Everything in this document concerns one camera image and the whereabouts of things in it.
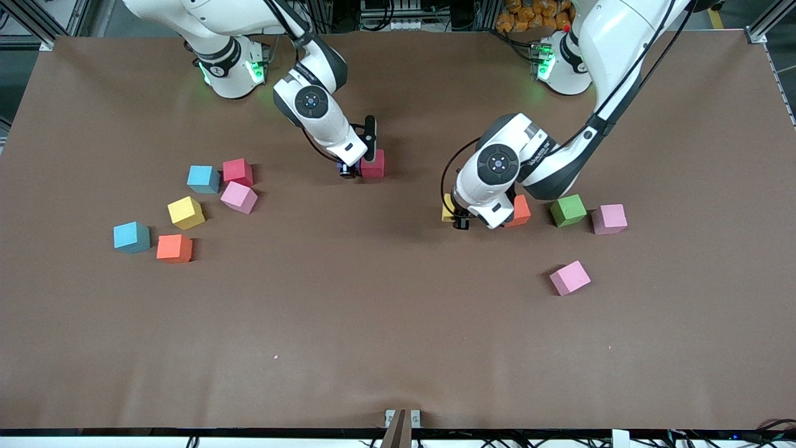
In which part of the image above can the orange foam cube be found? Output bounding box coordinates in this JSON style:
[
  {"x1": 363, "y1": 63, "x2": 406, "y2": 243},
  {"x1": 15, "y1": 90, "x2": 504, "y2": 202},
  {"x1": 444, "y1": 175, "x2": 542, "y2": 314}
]
[
  {"x1": 505, "y1": 194, "x2": 532, "y2": 228},
  {"x1": 156, "y1": 234, "x2": 193, "y2": 264}
]

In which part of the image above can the brown wooden stick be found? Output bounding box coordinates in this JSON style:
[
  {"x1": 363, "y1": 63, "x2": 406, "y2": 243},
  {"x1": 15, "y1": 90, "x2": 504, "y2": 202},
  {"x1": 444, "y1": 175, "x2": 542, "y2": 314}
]
[{"x1": 381, "y1": 409, "x2": 412, "y2": 448}]

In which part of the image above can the small metal bracket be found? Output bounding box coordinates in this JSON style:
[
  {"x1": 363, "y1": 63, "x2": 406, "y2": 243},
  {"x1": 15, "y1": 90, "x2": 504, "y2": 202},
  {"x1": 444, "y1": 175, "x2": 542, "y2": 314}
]
[{"x1": 385, "y1": 409, "x2": 421, "y2": 429}]

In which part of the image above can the white socket strip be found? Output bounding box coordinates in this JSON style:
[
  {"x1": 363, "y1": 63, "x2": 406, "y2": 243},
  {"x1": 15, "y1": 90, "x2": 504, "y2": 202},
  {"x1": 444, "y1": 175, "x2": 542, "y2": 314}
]
[{"x1": 361, "y1": 0, "x2": 425, "y2": 33}]

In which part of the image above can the green foam cube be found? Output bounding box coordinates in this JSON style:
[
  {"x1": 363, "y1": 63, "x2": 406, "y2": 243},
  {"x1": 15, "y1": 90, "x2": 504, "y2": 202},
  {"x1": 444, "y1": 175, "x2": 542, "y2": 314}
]
[{"x1": 550, "y1": 194, "x2": 588, "y2": 228}]

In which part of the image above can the aluminium frame profile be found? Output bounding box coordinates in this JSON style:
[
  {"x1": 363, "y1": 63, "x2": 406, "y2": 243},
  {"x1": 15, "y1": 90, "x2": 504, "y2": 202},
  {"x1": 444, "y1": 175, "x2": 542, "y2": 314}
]
[
  {"x1": 0, "y1": 0, "x2": 94, "y2": 52},
  {"x1": 746, "y1": 0, "x2": 796, "y2": 45}
]

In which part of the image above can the pink foam cube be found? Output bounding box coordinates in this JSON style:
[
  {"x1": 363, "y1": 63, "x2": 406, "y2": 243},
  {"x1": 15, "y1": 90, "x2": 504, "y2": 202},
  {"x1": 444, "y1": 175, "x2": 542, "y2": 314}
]
[
  {"x1": 549, "y1": 260, "x2": 591, "y2": 297},
  {"x1": 591, "y1": 203, "x2": 628, "y2": 236},
  {"x1": 220, "y1": 181, "x2": 259, "y2": 215}
]

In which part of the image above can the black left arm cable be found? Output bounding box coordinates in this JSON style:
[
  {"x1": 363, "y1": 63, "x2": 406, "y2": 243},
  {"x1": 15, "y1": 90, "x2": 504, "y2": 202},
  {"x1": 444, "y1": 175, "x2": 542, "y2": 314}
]
[{"x1": 440, "y1": 0, "x2": 697, "y2": 215}]

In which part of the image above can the red foam cube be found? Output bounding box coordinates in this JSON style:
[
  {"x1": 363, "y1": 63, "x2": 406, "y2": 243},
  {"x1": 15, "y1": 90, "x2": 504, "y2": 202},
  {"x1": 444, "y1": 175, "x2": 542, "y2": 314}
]
[
  {"x1": 222, "y1": 158, "x2": 254, "y2": 188},
  {"x1": 359, "y1": 149, "x2": 386, "y2": 180}
]

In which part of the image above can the light blue foam cube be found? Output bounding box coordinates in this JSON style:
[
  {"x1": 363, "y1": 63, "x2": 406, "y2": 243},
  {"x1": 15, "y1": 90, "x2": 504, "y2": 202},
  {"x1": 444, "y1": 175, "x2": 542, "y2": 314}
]
[
  {"x1": 187, "y1": 165, "x2": 221, "y2": 194},
  {"x1": 113, "y1": 222, "x2": 151, "y2": 254}
]

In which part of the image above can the orange snack bags pile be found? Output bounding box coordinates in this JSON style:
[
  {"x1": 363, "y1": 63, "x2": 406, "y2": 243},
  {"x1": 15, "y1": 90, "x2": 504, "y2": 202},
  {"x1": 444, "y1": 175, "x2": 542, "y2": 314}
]
[{"x1": 496, "y1": 0, "x2": 573, "y2": 33}]

